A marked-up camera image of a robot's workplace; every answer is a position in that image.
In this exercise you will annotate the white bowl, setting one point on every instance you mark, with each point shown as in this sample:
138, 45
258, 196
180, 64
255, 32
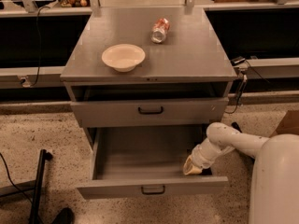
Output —
123, 57

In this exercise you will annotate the black stand leg right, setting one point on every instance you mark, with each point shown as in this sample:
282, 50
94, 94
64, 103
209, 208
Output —
236, 126

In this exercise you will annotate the black stand leg left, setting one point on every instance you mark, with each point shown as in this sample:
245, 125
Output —
66, 216

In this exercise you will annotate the orange soda can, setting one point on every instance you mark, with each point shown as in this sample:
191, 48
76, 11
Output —
159, 31

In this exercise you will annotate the grey drawer cabinet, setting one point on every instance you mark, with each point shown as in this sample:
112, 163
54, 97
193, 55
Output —
190, 63

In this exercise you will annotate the grey top drawer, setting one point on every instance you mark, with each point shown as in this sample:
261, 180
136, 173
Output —
148, 112

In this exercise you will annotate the cardboard box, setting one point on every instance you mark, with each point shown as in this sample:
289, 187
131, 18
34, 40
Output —
289, 124

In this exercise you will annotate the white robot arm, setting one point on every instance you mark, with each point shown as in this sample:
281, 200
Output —
274, 192

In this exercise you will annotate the black power adapter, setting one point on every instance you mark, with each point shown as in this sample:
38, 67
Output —
238, 60

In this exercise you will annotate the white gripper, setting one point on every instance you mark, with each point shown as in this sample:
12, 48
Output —
202, 159

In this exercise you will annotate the black stand leg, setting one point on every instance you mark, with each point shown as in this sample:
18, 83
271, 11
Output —
236, 126
66, 216

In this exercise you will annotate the grey drawer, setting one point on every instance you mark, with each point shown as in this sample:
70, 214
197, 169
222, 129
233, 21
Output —
148, 112
146, 161

